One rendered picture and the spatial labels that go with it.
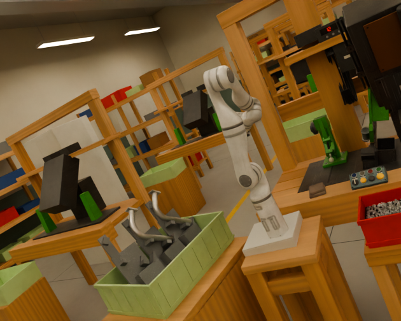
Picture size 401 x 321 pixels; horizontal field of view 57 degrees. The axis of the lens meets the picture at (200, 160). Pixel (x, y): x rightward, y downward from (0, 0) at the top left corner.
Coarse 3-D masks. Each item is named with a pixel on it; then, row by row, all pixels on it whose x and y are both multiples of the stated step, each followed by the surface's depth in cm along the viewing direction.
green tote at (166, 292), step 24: (192, 216) 208; (216, 216) 191; (192, 240) 175; (216, 240) 186; (192, 264) 171; (96, 288) 175; (120, 288) 162; (144, 288) 151; (168, 288) 157; (192, 288) 167; (120, 312) 172; (144, 312) 160; (168, 312) 154
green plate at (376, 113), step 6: (372, 96) 168; (372, 102) 169; (372, 108) 170; (378, 108) 169; (384, 108) 168; (372, 114) 171; (378, 114) 170; (384, 114) 169; (372, 120) 172; (378, 120) 171
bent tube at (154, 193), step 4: (148, 192) 201; (152, 192) 200; (156, 192) 200; (160, 192) 201; (152, 196) 199; (156, 196) 199; (152, 200) 198; (156, 200) 197; (152, 204) 197; (156, 204) 196; (156, 208) 195; (156, 212) 195; (160, 212) 195; (160, 216) 195; (164, 216) 195; (168, 216) 198; (164, 220) 196; (168, 220) 197; (176, 220) 200; (180, 220) 201; (184, 220) 203; (188, 220) 205
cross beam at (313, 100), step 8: (360, 80) 209; (360, 88) 210; (304, 96) 228; (312, 96) 223; (288, 104) 231; (296, 104) 229; (304, 104) 227; (312, 104) 225; (320, 104) 223; (280, 112) 235; (288, 112) 232; (296, 112) 230
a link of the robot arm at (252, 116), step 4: (244, 112) 175; (248, 112) 166; (252, 112) 164; (256, 112) 164; (260, 112) 165; (244, 116) 173; (248, 116) 166; (252, 116) 165; (256, 116) 164; (260, 116) 165; (244, 120) 171; (248, 120) 168; (252, 120) 167; (256, 120) 167; (244, 124) 175; (248, 124) 174; (252, 124) 176
